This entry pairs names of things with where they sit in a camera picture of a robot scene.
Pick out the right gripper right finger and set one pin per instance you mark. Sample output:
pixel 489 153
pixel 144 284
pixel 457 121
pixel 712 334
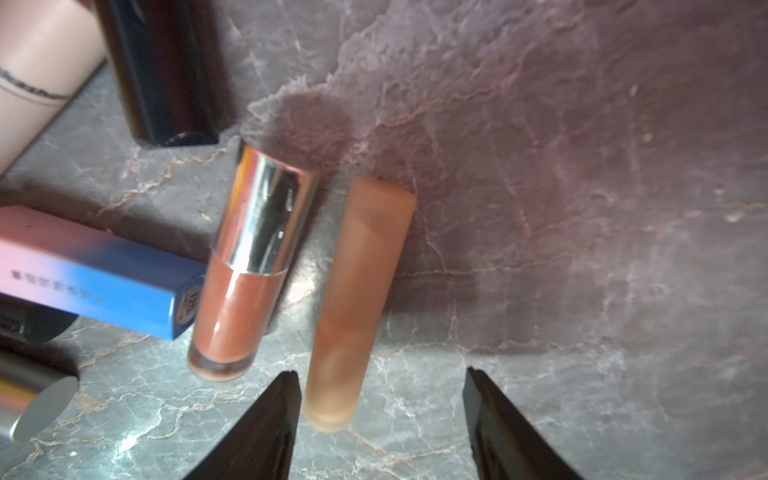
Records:
pixel 504 444

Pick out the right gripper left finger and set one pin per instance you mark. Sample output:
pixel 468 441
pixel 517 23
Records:
pixel 260 445

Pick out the silver cap lip gloss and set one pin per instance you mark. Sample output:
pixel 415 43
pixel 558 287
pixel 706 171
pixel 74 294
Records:
pixel 269 204

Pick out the frosted peach lipstick tube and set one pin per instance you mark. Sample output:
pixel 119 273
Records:
pixel 372 236

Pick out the pink blue gradient lipstick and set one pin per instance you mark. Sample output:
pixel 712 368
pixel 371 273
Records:
pixel 71 267

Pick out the black round lipstick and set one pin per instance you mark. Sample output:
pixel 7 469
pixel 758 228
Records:
pixel 156 54

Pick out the pale pink lip gloss tube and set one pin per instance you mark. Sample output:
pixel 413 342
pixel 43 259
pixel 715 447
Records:
pixel 49 49

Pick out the silver black lipstick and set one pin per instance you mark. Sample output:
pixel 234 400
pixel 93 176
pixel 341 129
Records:
pixel 33 396

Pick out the black gold-band lipstick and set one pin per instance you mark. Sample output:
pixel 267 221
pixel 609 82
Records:
pixel 32 323

